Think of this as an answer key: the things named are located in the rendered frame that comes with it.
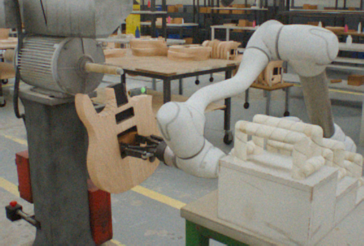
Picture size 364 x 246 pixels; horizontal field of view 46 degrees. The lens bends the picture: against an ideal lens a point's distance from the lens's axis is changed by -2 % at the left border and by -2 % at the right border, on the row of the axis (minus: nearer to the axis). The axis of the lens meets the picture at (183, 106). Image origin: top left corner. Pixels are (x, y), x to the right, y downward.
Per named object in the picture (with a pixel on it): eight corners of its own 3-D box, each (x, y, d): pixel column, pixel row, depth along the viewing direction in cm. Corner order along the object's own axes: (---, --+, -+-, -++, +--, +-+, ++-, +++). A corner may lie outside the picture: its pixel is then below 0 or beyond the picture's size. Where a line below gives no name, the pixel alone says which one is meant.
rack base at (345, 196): (246, 200, 129) (247, 172, 127) (273, 183, 141) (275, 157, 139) (333, 230, 112) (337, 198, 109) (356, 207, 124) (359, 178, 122)
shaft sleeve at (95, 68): (85, 69, 174) (88, 62, 175) (90, 71, 176) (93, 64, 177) (114, 73, 163) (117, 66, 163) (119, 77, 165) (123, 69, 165)
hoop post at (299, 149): (288, 177, 102) (291, 140, 100) (294, 174, 105) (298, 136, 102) (301, 181, 100) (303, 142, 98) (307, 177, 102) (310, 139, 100)
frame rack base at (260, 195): (216, 218, 118) (217, 159, 114) (246, 200, 130) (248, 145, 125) (307, 254, 101) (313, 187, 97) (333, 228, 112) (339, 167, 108)
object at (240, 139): (231, 161, 113) (232, 126, 111) (238, 158, 115) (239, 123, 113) (241, 164, 111) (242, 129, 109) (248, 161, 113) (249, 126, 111)
